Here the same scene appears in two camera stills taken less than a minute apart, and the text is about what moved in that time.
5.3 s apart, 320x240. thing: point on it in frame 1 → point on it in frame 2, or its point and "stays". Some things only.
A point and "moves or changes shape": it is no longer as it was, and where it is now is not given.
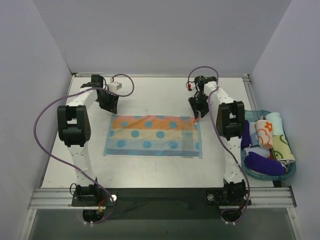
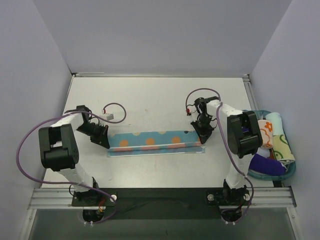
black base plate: x=162 y=203 stays
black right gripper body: x=197 y=102 → x=202 y=127
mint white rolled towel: x=276 y=118 stays
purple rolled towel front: x=258 y=162 stays
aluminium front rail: x=259 y=197 stays
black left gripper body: x=106 y=99 → x=100 y=134
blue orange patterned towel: x=158 y=136 moves or changes shape
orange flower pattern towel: x=265 y=132 stays
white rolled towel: x=264 y=152 stays
